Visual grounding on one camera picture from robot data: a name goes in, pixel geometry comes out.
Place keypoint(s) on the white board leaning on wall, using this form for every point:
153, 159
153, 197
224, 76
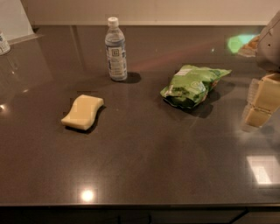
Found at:
14, 22

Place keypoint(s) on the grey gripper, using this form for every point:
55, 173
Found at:
269, 48

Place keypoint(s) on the white can at left edge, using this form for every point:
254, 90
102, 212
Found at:
4, 45

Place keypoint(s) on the green rice chip bag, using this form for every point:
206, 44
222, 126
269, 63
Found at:
191, 85

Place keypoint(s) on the yellow sponge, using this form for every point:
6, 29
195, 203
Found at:
83, 112

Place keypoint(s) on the clear plastic water bottle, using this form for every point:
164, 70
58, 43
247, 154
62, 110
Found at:
116, 52

